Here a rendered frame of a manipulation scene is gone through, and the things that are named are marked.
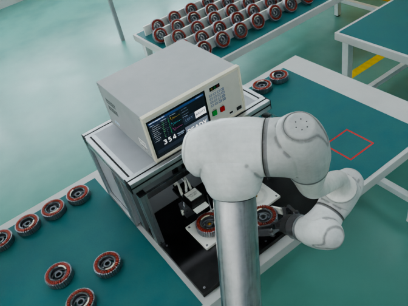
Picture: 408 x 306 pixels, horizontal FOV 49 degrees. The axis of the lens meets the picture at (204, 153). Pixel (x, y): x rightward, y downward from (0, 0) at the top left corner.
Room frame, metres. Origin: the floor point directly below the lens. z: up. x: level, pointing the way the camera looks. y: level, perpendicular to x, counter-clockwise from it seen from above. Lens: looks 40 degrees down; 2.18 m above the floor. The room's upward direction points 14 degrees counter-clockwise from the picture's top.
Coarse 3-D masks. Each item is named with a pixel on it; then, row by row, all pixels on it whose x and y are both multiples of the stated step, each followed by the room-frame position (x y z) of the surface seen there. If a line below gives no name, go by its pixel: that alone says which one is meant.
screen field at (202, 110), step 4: (200, 108) 1.39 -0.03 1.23; (204, 108) 1.40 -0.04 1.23; (196, 112) 1.38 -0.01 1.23; (200, 112) 1.39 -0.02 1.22; (204, 112) 1.40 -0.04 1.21; (188, 116) 1.37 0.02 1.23; (192, 116) 1.37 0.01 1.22; (196, 116) 1.38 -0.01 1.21; (184, 120) 1.36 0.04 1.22; (188, 120) 1.36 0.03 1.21
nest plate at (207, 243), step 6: (210, 210) 1.30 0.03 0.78; (192, 222) 1.26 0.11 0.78; (186, 228) 1.23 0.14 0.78; (192, 228) 1.23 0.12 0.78; (192, 234) 1.19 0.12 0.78; (198, 234) 1.19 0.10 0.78; (198, 240) 1.16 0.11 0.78; (204, 240) 1.15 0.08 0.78; (210, 240) 1.14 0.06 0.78; (204, 246) 1.12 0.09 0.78; (210, 246) 1.12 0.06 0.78
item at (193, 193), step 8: (184, 184) 1.37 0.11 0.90; (176, 192) 1.33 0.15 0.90; (184, 192) 1.32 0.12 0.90; (192, 192) 1.29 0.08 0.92; (200, 192) 1.28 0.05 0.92; (184, 200) 1.28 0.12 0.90; (192, 200) 1.24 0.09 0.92; (200, 200) 1.25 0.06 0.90; (192, 208) 1.23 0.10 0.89; (200, 208) 1.23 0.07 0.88
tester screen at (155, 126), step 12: (180, 108) 1.36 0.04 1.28; (192, 108) 1.38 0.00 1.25; (156, 120) 1.31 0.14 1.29; (168, 120) 1.33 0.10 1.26; (180, 120) 1.35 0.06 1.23; (192, 120) 1.37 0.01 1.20; (156, 132) 1.30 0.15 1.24; (168, 132) 1.32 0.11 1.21; (180, 132) 1.34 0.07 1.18; (156, 144) 1.30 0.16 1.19
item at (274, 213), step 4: (260, 208) 1.18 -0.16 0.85; (264, 208) 1.18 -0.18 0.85; (268, 208) 1.17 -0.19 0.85; (272, 208) 1.17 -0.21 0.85; (260, 212) 1.18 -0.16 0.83; (264, 212) 1.17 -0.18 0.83; (268, 212) 1.16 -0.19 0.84; (272, 212) 1.15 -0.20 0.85; (276, 212) 1.14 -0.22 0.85; (260, 216) 1.15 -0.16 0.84; (264, 216) 1.15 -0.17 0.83; (268, 216) 1.15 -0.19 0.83; (272, 216) 1.13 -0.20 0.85; (276, 216) 1.12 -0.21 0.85; (260, 220) 1.14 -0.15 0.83; (264, 220) 1.13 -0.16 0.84; (268, 220) 1.11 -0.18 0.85; (272, 220) 1.11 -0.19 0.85; (276, 220) 1.11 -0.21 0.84; (260, 224) 1.10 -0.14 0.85; (264, 224) 1.10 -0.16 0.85
